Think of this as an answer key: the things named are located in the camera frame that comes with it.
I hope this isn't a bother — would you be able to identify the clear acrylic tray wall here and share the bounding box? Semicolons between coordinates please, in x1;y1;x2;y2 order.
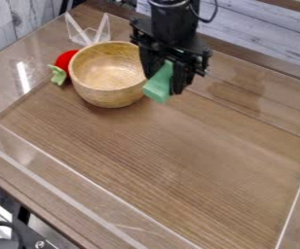
0;124;201;249

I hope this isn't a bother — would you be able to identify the red toy strawberry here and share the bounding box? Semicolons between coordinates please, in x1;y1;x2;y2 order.
47;50;78;87

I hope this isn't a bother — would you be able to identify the brown wooden bowl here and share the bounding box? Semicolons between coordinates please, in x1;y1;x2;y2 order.
68;41;146;109

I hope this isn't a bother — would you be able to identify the black table leg bracket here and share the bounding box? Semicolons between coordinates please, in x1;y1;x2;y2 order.
12;205;58;249

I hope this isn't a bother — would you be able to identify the green rectangular block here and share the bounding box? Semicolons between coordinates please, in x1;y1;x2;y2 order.
142;60;174;103

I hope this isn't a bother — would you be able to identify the black cable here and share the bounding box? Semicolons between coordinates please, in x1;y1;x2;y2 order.
0;221;27;249

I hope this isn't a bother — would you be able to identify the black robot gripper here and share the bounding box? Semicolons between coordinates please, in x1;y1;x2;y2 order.
129;0;213;95

